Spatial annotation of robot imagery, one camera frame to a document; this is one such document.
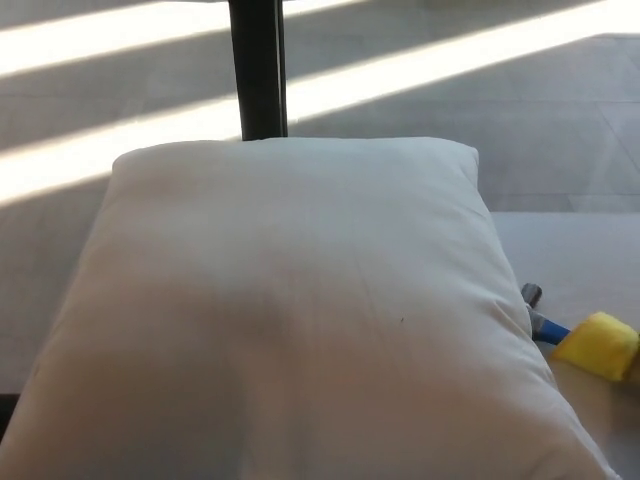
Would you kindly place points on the black vertical post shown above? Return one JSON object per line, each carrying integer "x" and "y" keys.
{"x": 257, "y": 65}

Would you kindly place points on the white pillow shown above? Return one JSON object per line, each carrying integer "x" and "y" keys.
{"x": 295, "y": 310}

